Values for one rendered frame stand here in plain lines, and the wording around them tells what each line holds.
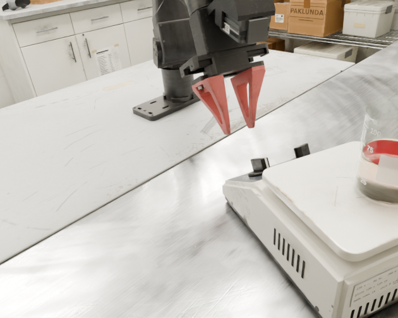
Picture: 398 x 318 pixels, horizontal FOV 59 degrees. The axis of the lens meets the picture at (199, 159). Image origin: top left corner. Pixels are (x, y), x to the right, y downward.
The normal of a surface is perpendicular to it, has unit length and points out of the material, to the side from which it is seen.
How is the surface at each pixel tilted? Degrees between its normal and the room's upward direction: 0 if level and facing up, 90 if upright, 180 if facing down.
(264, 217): 90
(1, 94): 90
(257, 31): 99
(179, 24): 70
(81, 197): 0
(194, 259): 0
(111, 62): 90
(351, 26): 92
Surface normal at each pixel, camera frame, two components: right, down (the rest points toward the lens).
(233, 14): -0.92, 0.26
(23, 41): 0.69, 0.33
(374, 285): 0.38, 0.46
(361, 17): -0.77, 0.42
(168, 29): 0.27, 0.16
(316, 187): -0.08, -0.84
